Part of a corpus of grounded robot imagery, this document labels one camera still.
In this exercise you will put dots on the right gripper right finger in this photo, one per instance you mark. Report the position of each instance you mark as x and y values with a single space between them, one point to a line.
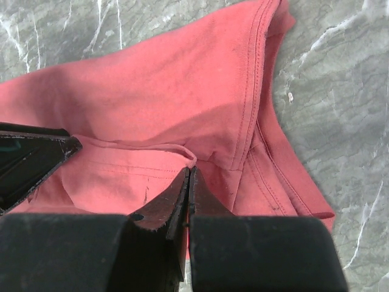
202 203

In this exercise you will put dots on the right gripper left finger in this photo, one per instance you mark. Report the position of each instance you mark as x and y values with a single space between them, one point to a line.
160 229

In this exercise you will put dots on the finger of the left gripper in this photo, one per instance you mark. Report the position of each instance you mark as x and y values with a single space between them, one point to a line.
29 155

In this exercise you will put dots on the red t shirt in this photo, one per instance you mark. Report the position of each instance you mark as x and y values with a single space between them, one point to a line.
199 96

